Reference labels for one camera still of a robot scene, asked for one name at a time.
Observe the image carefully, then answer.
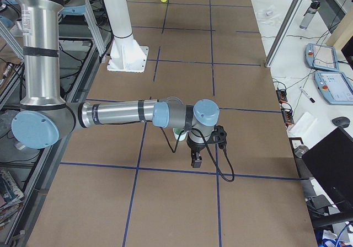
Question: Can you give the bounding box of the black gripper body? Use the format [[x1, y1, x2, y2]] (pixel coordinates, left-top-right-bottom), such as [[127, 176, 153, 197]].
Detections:
[[187, 137, 205, 154]]

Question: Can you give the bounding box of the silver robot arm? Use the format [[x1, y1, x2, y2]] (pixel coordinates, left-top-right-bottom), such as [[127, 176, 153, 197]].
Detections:
[[11, 0, 225, 168]]

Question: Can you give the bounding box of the green paper cup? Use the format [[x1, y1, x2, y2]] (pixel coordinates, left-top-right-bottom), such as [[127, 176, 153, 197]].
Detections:
[[173, 128, 188, 141]]

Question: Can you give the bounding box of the stack of magazines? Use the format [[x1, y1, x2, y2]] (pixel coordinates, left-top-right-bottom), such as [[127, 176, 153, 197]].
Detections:
[[1, 168, 25, 229]]

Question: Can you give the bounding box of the orange black power strip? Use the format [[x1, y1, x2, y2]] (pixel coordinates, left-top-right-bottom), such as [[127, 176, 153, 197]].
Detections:
[[276, 89, 295, 128]]

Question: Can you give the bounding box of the black marker pen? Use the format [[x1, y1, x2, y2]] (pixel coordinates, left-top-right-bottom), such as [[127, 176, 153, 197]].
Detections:
[[299, 87, 315, 103]]

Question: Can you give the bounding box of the black monitor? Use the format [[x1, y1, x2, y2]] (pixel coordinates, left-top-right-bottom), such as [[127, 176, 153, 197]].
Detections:
[[302, 127, 352, 212]]

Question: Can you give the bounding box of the black computer mouse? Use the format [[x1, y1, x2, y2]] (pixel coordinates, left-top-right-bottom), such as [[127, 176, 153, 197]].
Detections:
[[331, 116, 350, 128]]

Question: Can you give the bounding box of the lower blue teach pendant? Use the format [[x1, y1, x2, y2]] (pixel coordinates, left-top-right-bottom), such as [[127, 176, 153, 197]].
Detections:
[[314, 71, 352, 105]]

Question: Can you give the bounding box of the blue teach pendant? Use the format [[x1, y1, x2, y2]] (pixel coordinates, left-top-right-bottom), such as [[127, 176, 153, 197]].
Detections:
[[304, 43, 340, 72], [314, 71, 352, 105]]

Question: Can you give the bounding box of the upper blue teach pendant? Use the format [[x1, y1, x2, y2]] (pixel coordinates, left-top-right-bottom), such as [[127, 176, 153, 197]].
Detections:
[[304, 43, 340, 72]]

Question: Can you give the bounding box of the clear water bottle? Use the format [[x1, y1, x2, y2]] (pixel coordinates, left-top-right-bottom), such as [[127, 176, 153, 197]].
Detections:
[[299, 1, 320, 29]]

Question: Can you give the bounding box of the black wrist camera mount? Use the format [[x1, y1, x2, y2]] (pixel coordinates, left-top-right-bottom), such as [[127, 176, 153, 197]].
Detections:
[[207, 125, 227, 149]]

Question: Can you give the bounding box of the black camera cable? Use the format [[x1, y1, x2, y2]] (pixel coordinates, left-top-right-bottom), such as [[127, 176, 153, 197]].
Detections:
[[161, 127, 236, 182]]

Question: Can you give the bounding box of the white pedestal column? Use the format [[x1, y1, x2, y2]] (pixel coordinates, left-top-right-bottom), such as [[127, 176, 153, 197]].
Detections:
[[103, 0, 149, 73]]

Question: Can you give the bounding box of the aluminium frame post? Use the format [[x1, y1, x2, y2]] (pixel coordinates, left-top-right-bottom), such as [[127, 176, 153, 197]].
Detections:
[[264, 0, 304, 68]]

